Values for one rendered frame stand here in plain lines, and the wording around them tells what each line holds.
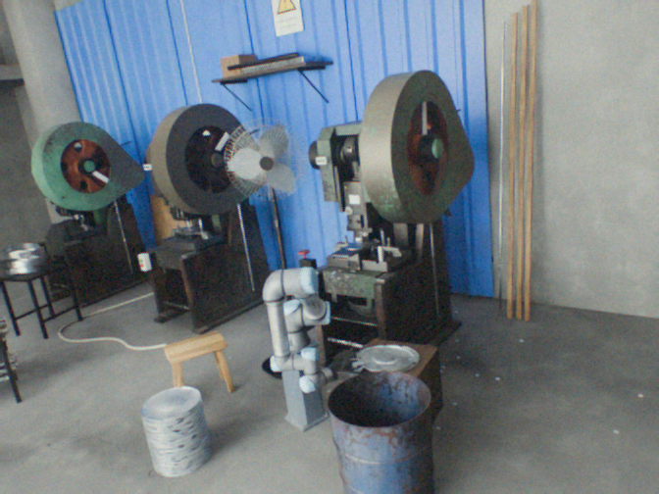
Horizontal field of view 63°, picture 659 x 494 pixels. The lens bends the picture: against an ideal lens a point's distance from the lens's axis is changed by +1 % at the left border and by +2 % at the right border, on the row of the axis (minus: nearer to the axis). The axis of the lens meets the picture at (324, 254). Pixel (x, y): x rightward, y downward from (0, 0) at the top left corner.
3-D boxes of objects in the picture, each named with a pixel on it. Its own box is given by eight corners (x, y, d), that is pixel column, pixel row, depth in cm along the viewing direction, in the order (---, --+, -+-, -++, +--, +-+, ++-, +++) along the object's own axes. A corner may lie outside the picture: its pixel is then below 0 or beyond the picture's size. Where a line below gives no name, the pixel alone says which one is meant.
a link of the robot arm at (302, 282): (305, 308, 284) (280, 265, 236) (332, 305, 282) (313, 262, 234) (305, 329, 279) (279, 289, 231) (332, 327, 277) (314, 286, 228)
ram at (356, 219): (364, 229, 317) (358, 180, 309) (343, 228, 327) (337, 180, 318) (379, 222, 330) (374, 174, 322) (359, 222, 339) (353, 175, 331)
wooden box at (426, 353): (417, 450, 256) (411, 385, 247) (347, 433, 276) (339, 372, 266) (443, 405, 289) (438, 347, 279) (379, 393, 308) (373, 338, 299)
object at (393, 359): (414, 372, 254) (414, 371, 254) (353, 370, 258) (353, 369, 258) (414, 347, 281) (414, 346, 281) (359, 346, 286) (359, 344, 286)
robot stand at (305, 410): (303, 432, 282) (290, 355, 269) (283, 419, 296) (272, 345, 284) (330, 417, 292) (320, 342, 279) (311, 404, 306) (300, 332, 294)
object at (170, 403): (191, 418, 251) (190, 416, 251) (131, 423, 253) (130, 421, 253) (206, 385, 279) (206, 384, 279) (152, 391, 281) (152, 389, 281)
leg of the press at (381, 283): (398, 386, 313) (382, 239, 288) (380, 382, 320) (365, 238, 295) (462, 324, 381) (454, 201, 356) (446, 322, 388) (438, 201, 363)
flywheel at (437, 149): (409, 224, 266) (404, 73, 252) (375, 223, 279) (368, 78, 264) (467, 206, 322) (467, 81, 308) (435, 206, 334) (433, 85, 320)
